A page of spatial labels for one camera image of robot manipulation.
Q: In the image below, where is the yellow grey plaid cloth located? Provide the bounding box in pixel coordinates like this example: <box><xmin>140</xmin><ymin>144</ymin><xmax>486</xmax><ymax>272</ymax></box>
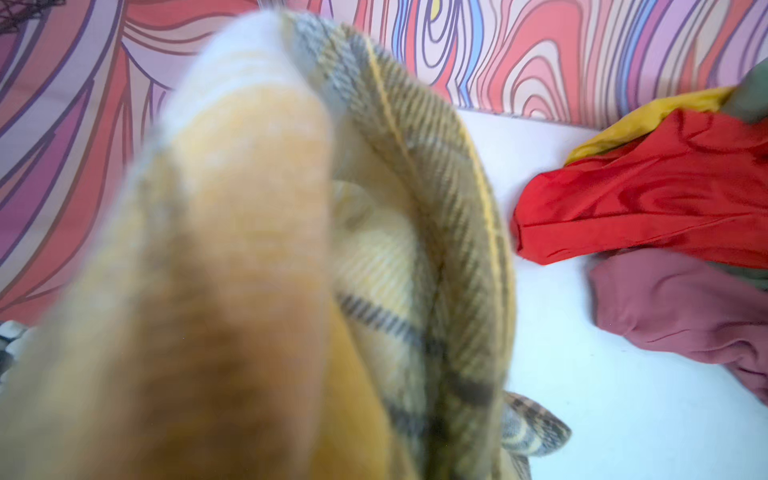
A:
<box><xmin>1</xmin><ymin>10</ymin><xmax>571</xmax><ymax>479</ymax></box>

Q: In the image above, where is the bright red cloth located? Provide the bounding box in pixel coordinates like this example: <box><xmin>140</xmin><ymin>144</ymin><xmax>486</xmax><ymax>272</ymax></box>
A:
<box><xmin>511</xmin><ymin>110</ymin><xmax>767</xmax><ymax>269</ymax></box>

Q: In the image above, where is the plain yellow cloth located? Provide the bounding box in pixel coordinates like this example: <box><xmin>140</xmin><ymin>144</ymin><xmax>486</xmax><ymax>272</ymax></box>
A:
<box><xmin>564</xmin><ymin>86</ymin><xmax>736</xmax><ymax>165</ymax></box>

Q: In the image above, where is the grey green cloth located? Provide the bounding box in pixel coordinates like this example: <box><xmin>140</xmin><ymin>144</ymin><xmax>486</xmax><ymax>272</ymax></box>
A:
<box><xmin>710</xmin><ymin>59</ymin><xmax>767</xmax><ymax>291</ymax></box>

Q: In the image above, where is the dusty pink shirt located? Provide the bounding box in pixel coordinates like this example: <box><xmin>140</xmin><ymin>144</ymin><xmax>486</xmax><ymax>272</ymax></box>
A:
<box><xmin>589</xmin><ymin>249</ymin><xmax>767</xmax><ymax>402</ymax></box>

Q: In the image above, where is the back wall wire basket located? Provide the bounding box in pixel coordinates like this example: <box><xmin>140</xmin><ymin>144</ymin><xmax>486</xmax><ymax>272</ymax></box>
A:
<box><xmin>0</xmin><ymin>0</ymin><xmax>66</xmax><ymax>35</ymax></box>

